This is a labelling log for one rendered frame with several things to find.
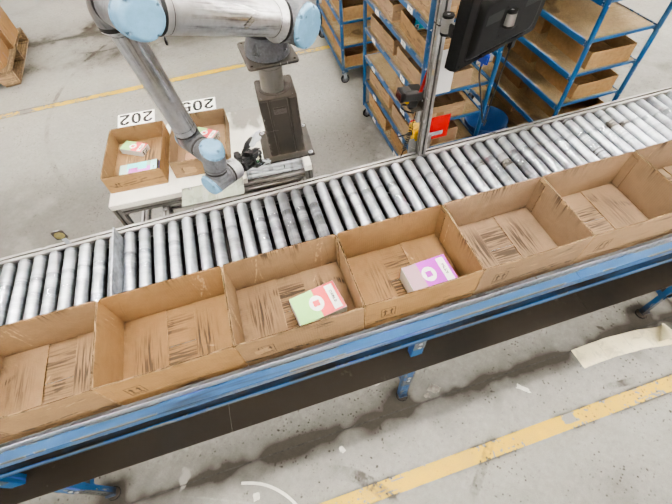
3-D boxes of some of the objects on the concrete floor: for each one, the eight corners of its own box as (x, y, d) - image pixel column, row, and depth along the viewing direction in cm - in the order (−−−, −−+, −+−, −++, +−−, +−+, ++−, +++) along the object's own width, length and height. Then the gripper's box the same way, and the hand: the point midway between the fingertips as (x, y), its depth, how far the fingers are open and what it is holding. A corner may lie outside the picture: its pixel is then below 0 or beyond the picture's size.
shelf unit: (361, 115, 335) (361, -258, 175) (413, 102, 342) (459, -269, 181) (406, 192, 281) (465, -249, 120) (467, 175, 287) (601, -265, 126)
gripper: (253, 187, 169) (282, 165, 180) (235, 146, 157) (268, 125, 168) (240, 185, 174) (269, 164, 185) (222, 145, 162) (254, 124, 173)
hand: (264, 145), depth 178 cm, fingers open, 14 cm apart
